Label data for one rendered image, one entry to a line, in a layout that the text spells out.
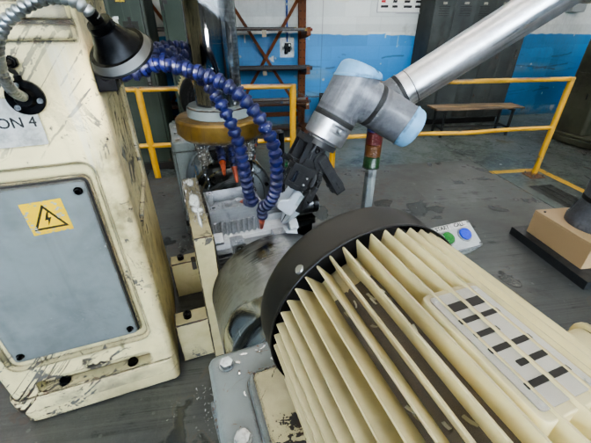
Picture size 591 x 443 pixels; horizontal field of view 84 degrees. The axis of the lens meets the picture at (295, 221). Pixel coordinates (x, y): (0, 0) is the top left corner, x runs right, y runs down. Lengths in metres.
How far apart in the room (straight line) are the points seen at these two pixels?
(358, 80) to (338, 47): 5.29
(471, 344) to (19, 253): 0.60
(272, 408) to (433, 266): 0.22
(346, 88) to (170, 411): 0.75
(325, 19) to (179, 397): 5.59
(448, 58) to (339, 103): 0.31
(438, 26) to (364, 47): 1.10
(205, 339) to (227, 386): 0.46
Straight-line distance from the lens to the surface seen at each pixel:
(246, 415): 0.38
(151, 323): 0.73
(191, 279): 1.02
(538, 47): 7.75
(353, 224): 0.25
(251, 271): 0.54
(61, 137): 0.55
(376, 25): 6.16
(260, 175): 1.02
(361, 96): 0.70
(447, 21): 6.13
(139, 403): 0.87
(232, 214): 0.75
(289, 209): 0.75
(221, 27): 0.66
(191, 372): 0.87
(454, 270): 0.24
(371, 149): 1.24
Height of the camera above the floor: 1.49
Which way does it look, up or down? 31 degrees down
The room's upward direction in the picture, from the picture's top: straight up
